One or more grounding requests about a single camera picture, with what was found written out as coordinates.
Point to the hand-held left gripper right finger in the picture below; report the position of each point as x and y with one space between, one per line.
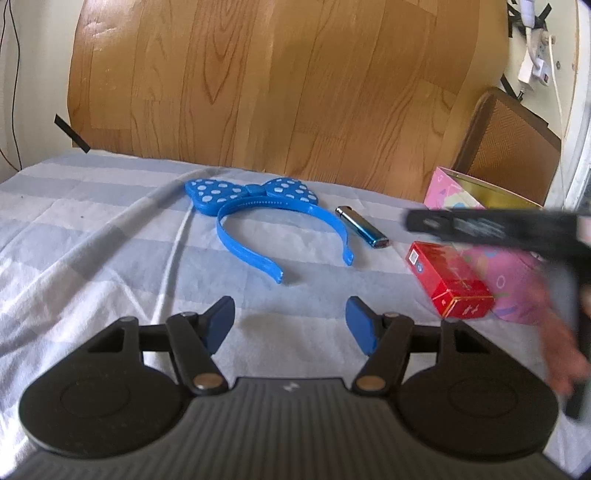
362 327

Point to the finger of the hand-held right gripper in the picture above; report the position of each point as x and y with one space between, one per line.
461 226

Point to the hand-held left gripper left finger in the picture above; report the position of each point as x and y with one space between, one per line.
219 323

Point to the red cardboard box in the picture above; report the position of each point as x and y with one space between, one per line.
448 281

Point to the pink cardboard box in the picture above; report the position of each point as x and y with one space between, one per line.
505 281

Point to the person's right hand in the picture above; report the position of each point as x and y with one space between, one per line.
561 341

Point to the brown woven chair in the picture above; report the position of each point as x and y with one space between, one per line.
512 147

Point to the blue lighter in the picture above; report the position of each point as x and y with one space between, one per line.
362 228

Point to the blue polka dot bow headband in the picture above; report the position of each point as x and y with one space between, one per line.
207 194

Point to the striped blue bed sheet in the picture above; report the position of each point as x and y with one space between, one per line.
92 240

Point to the white plug adapter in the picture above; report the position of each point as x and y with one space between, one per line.
533 71

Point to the white power strip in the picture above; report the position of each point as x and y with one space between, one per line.
545 44

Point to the wooden headboard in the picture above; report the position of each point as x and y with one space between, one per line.
277 83

